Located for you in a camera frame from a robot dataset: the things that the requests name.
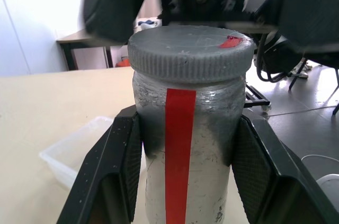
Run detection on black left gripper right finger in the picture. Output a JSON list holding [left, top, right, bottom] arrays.
[[231, 109, 335, 224]]

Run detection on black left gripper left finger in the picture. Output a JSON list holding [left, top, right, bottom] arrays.
[[56, 106, 145, 224]]

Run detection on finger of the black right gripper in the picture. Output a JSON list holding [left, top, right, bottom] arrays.
[[254, 0, 339, 53], [81, 0, 151, 44]]

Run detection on grey ribbed jar lid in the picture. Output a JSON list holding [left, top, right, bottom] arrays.
[[127, 24, 255, 84]]

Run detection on clear plastic jar red tape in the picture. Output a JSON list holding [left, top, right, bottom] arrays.
[[131, 71, 246, 224]]

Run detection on clear plastic box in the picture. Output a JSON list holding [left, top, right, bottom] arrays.
[[39, 116, 114, 190]]

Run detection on black wheeled stand base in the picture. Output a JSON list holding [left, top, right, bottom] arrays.
[[244, 83, 273, 111]]

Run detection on white round object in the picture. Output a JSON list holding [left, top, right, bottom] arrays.
[[316, 173, 339, 224]]

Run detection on white cable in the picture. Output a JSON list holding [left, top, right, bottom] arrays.
[[301, 154, 339, 162]]

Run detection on black cable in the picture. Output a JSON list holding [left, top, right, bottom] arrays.
[[254, 34, 292, 83]]

